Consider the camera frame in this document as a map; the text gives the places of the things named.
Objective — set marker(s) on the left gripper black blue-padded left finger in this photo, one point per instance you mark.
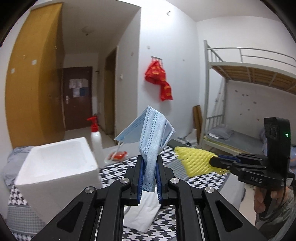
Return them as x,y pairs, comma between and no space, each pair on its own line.
97,214

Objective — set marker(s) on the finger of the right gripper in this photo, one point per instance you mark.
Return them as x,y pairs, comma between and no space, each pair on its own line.
236,167
227,157

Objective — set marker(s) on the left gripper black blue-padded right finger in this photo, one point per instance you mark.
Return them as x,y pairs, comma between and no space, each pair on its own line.
201,214

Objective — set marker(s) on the yellow foam fruit net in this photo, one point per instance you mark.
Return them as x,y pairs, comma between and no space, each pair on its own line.
197,161

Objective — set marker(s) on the white face mask package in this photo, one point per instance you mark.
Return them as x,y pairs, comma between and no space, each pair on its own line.
138,217

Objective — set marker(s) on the light blue face mask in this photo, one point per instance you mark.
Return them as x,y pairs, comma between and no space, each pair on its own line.
152,131

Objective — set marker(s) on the person's right hand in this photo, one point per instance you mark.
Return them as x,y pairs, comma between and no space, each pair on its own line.
280,196

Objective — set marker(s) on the grey folded pillow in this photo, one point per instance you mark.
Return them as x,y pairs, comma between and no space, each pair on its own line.
221,132

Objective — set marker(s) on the white styrofoam box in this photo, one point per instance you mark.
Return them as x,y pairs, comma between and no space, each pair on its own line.
52,175

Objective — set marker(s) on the black smartphone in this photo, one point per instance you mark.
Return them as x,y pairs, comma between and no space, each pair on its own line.
178,143

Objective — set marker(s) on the white red pump bottle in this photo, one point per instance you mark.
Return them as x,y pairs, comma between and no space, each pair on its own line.
96,140

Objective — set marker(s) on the red orange snack packet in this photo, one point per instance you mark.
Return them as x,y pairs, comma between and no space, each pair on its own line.
118,156

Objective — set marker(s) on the light blue cloth heap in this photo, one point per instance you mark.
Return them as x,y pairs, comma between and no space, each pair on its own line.
14,163

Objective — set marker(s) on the metal bunk bed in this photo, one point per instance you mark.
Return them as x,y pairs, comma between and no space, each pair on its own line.
243,86

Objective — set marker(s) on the red fire extinguisher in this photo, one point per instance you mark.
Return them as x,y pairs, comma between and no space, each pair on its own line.
95,118

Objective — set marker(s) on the red plastic bags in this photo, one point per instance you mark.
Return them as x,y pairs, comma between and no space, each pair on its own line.
155,74

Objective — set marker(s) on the dark brown entrance door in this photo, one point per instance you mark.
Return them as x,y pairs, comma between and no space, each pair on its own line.
77,97

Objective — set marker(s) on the wooden wardrobe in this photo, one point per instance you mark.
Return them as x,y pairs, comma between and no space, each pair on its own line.
33,81

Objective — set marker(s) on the ceiling lamp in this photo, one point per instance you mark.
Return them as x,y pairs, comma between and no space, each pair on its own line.
87,30

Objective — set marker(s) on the wooden boards against wall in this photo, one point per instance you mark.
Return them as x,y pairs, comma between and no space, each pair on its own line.
198,120

